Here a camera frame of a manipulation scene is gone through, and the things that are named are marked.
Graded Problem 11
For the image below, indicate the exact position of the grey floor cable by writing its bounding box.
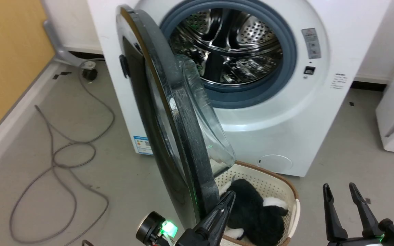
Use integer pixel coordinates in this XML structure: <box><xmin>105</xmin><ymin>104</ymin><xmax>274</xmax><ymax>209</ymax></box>
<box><xmin>10</xmin><ymin>68</ymin><xmax>115</xmax><ymax>246</ymax></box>

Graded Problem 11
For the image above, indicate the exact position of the grey warning sticker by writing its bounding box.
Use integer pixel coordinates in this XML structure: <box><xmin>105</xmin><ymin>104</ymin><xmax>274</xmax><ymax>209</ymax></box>
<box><xmin>301</xmin><ymin>28</ymin><xmax>321</xmax><ymax>59</ymax></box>

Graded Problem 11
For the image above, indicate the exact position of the black caster wheel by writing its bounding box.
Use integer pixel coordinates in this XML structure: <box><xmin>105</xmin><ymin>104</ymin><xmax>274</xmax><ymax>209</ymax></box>
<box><xmin>82</xmin><ymin>68</ymin><xmax>98</xmax><ymax>81</ymax></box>

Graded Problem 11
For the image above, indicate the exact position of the grey rubber door gasket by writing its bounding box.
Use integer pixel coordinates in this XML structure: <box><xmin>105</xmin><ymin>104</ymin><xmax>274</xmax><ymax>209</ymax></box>
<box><xmin>159</xmin><ymin>0</ymin><xmax>297</xmax><ymax>109</ymax></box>

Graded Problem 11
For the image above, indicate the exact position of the cream perforated laundry basket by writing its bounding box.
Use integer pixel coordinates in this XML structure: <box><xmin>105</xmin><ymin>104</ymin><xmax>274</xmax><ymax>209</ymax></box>
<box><xmin>213</xmin><ymin>161</ymin><xmax>301</xmax><ymax>246</ymax></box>

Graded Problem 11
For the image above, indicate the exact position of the white front-load washing machine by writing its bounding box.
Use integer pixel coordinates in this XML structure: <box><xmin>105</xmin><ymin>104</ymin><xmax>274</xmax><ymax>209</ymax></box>
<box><xmin>87</xmin><ymin>0</ymin><xmax>391</xmax><ymax>177</ymax></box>

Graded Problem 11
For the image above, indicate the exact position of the grey metal stand leg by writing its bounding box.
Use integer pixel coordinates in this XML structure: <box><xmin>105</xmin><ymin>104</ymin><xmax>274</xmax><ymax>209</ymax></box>
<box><xmin>43</xmin><ymin>20</ymin><xmax>105</xmax><ymax>68</ymax></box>

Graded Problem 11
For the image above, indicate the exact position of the blue energy label sticker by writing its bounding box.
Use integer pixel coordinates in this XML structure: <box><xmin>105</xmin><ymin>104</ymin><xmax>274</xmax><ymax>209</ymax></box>
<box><xmin>133</xmin><ymin>136</ymin><xmax>154</xmax><ymax>156</ymax></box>

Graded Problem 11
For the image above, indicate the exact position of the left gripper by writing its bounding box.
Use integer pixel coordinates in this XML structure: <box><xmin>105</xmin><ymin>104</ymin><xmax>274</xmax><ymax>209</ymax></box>
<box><xmin>136</xmin><ymin>191</ymin><xmax>237</xmax><ymax>246</ymax></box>

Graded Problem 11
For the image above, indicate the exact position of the black and white plush toy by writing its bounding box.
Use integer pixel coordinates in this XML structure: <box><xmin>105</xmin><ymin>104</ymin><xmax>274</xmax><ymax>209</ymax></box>
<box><xmin>219</xmin><ymin>178</ymin><xmax>289</xmax><ymax>246</ymax></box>

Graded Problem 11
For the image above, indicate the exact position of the black round glass washer door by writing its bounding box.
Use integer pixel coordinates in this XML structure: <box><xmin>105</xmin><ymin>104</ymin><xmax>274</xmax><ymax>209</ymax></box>
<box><xmin>116</xmin><ymin>4</ymin><xmax>237</xmax><ymax>230</ymax></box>

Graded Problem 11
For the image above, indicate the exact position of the steel washer drum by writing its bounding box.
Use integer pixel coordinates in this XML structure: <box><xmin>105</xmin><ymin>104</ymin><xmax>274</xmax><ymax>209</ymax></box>
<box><xmin>169</xmin><ymin>9</ymin><xmax>283</xmax><ymax>86</ymax></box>

